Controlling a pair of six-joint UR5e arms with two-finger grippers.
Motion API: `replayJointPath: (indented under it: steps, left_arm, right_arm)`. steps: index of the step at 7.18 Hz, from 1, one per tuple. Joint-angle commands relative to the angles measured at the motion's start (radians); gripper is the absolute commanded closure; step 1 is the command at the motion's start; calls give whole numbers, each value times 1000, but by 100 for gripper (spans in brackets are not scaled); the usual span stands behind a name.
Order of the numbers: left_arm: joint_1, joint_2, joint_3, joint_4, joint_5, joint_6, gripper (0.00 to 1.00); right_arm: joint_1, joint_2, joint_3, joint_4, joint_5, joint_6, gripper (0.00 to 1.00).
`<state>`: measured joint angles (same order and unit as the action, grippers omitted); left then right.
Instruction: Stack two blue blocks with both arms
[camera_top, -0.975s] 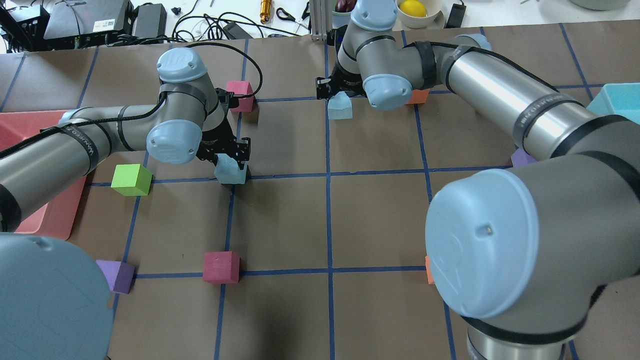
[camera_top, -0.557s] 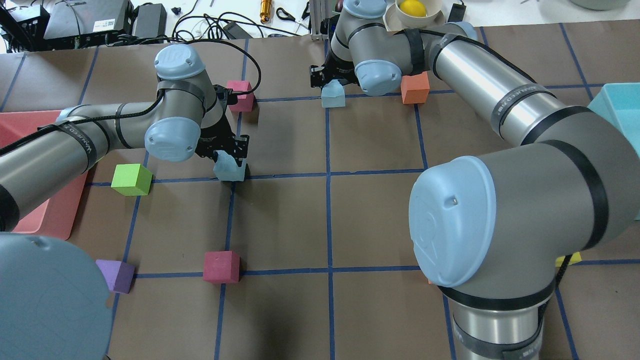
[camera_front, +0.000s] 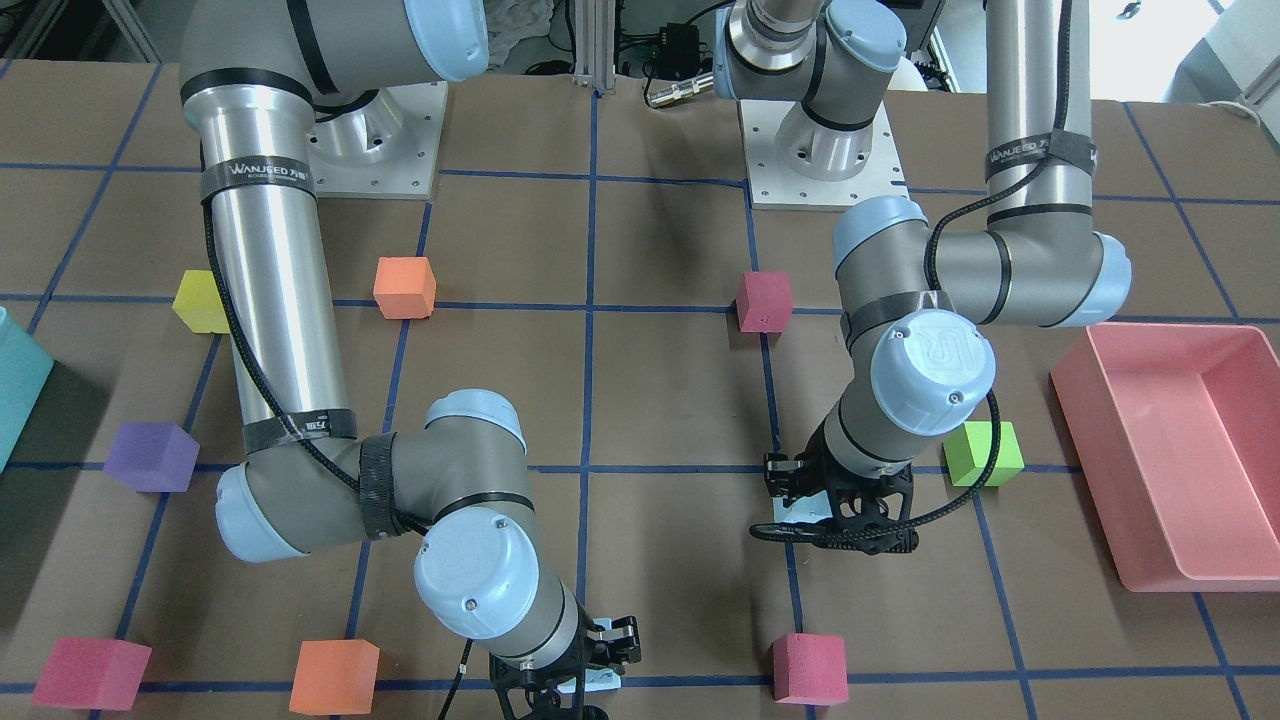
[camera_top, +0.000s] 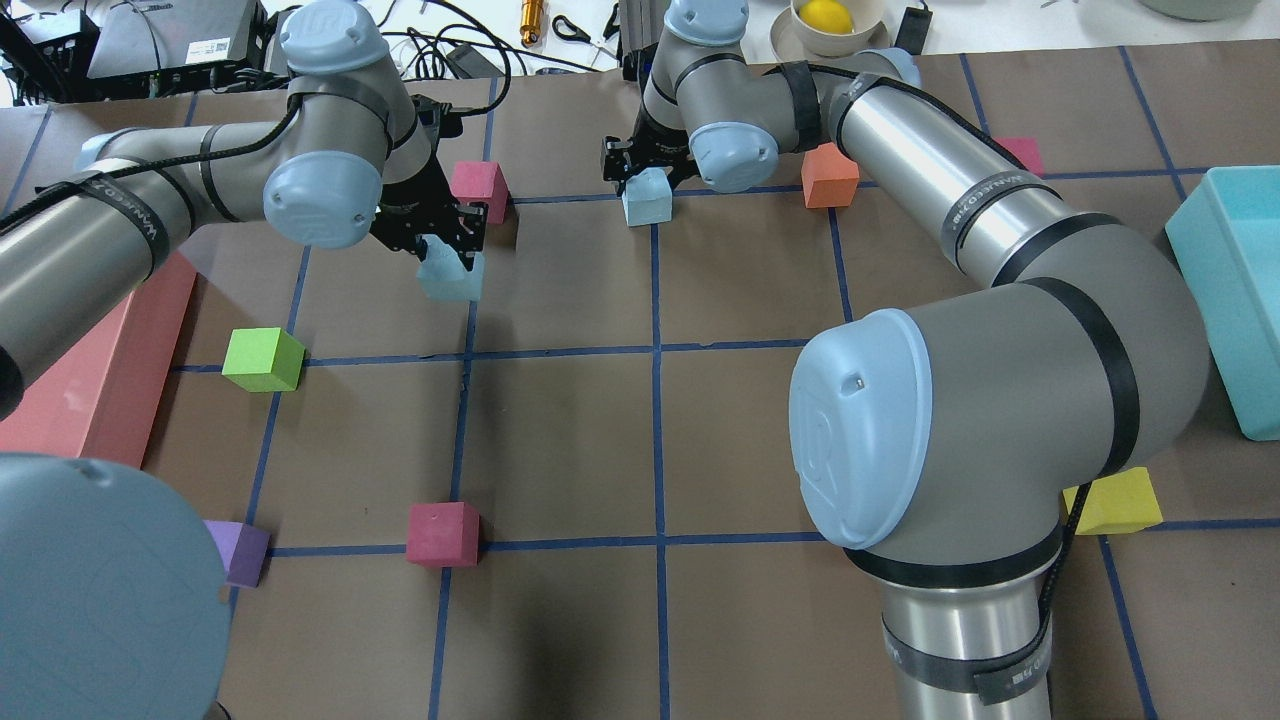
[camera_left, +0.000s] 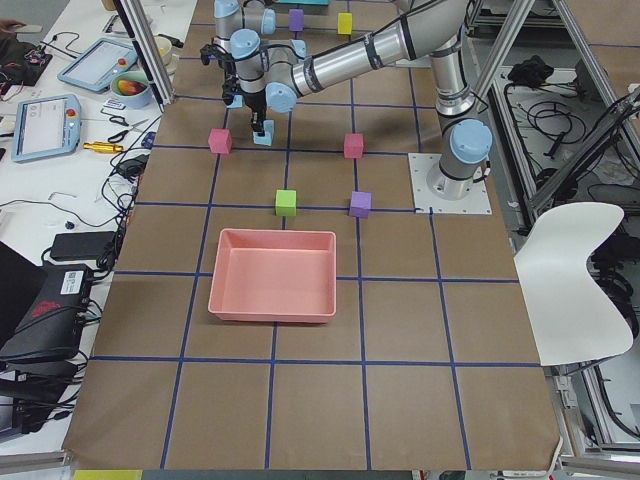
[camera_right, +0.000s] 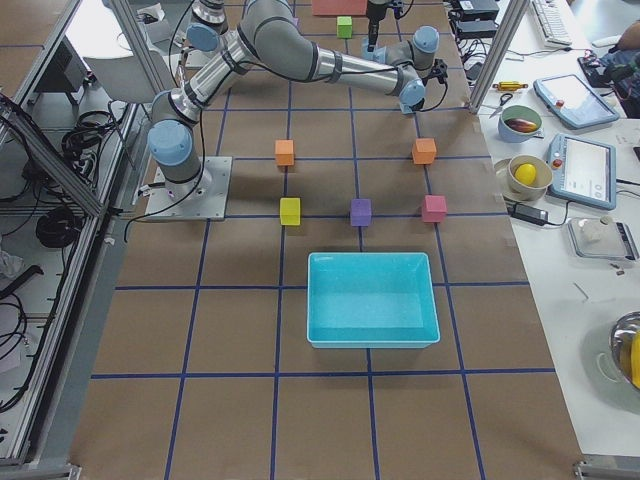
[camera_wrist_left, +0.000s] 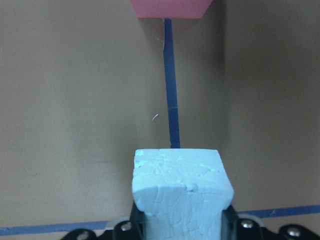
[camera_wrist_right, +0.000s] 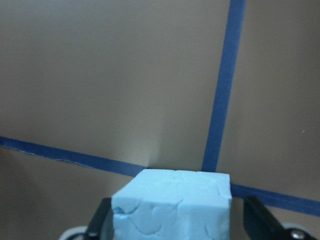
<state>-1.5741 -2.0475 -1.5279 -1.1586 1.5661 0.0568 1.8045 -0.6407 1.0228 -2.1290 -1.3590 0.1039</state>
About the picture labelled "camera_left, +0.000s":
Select white chair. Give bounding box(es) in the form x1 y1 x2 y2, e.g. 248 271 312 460
514 202 633 366

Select green foam block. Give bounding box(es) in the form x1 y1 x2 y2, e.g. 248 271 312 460
275 189 297 217

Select cream bowl with lemon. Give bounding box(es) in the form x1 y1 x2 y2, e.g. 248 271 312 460
154 35 173 67

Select yellow foam block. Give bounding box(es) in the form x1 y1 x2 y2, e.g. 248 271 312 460
337 12 353 35

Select turquoise plastic tray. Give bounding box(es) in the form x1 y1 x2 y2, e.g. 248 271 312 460
291 0 331 6

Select pink foam block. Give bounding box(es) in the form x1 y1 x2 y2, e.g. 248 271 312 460
208 128 233 154
343 133 364 159

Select gold metal cylinder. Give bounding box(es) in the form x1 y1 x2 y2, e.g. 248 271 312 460
83 142 124 154

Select black scissors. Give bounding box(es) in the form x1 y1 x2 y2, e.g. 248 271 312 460
107 115 147 144

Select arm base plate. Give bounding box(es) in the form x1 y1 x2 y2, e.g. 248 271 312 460
408 153 492 215

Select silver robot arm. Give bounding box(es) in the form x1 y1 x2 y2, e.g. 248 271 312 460
212 1 493 201
200 0 277 108

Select pink foam block far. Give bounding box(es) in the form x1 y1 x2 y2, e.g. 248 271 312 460
208 128 233 154

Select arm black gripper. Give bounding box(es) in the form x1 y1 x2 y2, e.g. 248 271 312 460
200 43 237 79
221 75 267 136

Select purple foam block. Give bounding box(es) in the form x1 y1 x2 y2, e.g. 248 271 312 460
348 191 372 219
289 9 304 32

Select pink plastic tray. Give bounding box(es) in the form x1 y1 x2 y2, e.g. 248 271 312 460
208 228 337 324

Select pink foam block near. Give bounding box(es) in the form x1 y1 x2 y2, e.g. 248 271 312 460
343 133 364 159

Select green bowl with fruit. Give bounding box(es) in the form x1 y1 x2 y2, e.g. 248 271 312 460
110 71 152 109

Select black power adapter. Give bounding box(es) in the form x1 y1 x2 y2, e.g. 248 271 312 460
49 231 115 261

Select blue teach pendant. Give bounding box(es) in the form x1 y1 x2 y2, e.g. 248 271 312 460
11 94 81 163
57 38 138 92

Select light blue foam block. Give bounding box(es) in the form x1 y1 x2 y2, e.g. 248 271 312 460
253 119 275 146

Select aluminium frame post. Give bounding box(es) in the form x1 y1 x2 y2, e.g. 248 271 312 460
114 0 175 109

